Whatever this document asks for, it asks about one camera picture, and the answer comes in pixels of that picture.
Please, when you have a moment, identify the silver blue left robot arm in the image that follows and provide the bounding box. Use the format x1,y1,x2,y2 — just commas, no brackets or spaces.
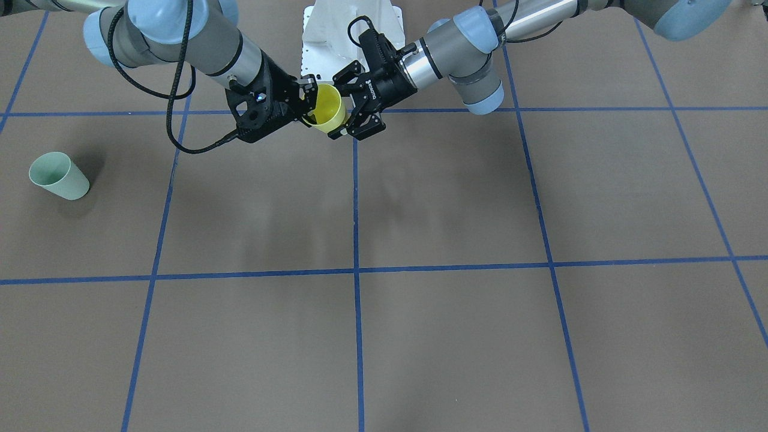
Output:
329,1,730,140

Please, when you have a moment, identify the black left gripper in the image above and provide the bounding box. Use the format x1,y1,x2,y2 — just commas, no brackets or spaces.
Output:
329,60,418,140

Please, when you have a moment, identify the light green cup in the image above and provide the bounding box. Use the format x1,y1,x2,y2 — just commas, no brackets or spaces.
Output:
28,151,91,200

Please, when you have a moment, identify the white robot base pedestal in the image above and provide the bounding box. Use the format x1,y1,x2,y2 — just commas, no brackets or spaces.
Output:
300,1,406,83

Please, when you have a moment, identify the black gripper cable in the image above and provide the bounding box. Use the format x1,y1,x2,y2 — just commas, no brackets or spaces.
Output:
107,0,241,155
347,15,376,46

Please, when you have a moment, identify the yellow cup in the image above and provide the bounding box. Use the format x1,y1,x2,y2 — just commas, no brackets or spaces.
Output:
315,83,347,134

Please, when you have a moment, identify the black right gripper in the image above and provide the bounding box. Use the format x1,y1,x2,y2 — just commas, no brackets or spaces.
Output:
227,52,319,144

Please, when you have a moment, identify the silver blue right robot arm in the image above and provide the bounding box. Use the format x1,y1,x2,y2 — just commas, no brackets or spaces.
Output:
2,1,319,155

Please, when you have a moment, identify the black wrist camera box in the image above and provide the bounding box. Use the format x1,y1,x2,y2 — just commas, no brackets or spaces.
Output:
359,28,401,76

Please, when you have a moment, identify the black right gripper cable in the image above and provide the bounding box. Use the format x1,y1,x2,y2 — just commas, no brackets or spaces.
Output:
107,0,241,155

